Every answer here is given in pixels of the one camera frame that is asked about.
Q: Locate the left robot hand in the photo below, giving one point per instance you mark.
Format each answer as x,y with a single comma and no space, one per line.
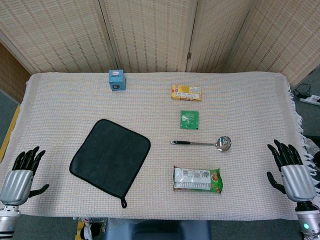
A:
17,180

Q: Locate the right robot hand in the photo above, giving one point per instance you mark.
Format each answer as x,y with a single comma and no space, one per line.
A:
296,180

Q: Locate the black square cloth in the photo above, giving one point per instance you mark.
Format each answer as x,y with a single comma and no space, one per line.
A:
110,158

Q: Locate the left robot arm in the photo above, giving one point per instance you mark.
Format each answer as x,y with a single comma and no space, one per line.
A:
7,220

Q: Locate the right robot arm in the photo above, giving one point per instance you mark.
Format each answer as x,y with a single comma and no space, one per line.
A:
307,220

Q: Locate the white power strip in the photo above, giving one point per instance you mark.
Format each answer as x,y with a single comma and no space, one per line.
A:
310,99

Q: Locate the green instant noodle packet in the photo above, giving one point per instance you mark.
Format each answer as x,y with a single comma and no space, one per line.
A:
197,179

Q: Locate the green sachet packet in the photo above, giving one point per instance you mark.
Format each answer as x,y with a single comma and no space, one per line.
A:
189,119

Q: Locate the beige woven tablecloth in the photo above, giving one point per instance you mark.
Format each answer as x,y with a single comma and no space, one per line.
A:
160,150

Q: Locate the yellow food box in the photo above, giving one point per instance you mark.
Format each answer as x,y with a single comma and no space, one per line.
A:
186,93

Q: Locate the blue speaker box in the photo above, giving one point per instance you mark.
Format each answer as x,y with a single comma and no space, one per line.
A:
117,80

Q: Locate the woven folding screen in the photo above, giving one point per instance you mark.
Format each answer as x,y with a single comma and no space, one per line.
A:
160,35

